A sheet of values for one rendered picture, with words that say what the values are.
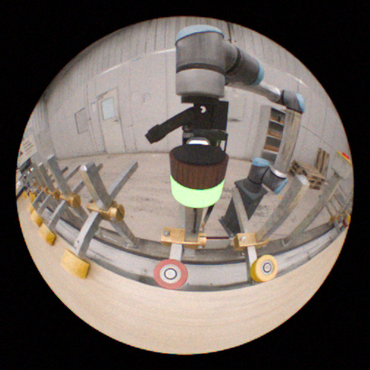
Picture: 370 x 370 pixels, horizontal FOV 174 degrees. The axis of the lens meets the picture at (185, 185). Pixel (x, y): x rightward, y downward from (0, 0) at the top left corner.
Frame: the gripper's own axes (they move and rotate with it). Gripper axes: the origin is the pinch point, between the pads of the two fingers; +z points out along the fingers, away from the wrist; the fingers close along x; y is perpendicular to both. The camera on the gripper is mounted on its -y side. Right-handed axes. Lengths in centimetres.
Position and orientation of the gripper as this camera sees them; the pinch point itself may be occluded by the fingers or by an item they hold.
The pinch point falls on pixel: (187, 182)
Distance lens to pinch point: 29.4
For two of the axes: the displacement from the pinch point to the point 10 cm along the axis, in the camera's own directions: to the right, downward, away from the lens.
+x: 0.9, -6.2, 7.8
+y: 10.0, 0.6, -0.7
